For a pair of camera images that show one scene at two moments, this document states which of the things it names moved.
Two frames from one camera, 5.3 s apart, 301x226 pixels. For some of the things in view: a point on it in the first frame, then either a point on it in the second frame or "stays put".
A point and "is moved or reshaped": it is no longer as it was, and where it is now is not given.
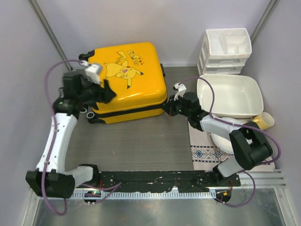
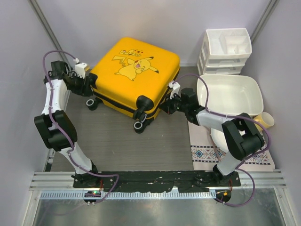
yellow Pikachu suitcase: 135,72 is moved or reshaped
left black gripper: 106,94 → 85,91
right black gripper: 170,106 stays put
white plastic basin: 236,96 stays put
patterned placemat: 204,157 stays put
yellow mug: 264,120 stays put
